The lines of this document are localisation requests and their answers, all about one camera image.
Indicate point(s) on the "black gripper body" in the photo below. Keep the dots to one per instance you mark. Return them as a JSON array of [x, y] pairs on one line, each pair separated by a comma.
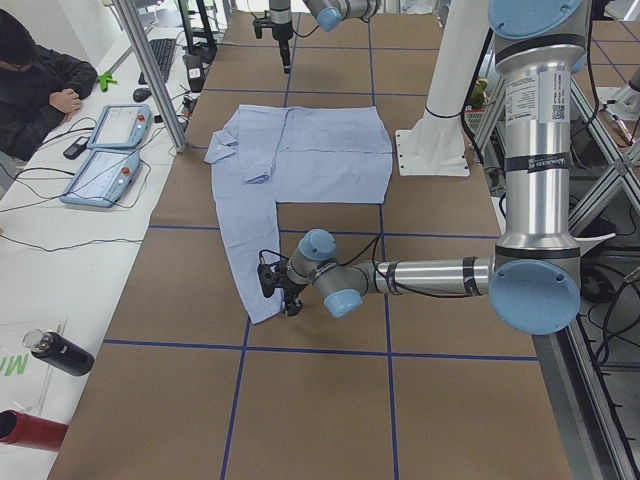
[[290, 292], [283, 31]]

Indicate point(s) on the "blue striped button shirt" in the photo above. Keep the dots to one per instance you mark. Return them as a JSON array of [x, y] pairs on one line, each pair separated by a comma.
[[265, 156]]

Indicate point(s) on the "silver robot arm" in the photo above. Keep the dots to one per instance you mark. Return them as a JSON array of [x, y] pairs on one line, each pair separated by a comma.
[[533, 279], [327, 13]]

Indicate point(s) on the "black keyboard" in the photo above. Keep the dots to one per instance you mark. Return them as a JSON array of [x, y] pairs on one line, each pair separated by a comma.
[[164, 51]]

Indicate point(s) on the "black computer mouse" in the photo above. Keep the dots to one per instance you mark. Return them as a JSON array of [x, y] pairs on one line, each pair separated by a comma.
[[141, 94]]

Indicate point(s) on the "blue teach pendant far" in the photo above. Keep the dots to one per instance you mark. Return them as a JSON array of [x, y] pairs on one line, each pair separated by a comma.
[[121, 126]]

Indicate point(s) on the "blue teach pendant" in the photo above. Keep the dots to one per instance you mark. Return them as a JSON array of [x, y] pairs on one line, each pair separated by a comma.
[[102, 179], [121, 126]]

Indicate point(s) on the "blue teach pendant near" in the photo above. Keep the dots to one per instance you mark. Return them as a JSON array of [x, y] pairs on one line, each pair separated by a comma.
[[102, 179]]

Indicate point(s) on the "black smartphone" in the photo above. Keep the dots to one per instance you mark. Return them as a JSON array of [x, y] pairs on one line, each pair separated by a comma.
[[74, 150]]

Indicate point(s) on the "black water bottle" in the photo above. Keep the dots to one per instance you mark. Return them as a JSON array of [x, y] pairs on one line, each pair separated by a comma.
[[57, 351]]

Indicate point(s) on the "seated person in black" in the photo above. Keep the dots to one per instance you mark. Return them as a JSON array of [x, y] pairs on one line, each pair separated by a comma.
[[40, 89]]

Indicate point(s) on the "red water bottle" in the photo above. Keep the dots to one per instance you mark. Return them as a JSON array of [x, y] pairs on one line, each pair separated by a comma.
[[24, 430]]

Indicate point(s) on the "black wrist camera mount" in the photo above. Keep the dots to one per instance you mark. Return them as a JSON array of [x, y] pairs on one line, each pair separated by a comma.
[[272, 276], [260, 24]]

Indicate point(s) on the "grey aluminium frame post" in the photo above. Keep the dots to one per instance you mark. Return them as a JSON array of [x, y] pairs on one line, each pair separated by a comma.
[[128, 15]]

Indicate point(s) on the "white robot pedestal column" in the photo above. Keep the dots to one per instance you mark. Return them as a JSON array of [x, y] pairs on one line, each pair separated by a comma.
[[435, 145]]

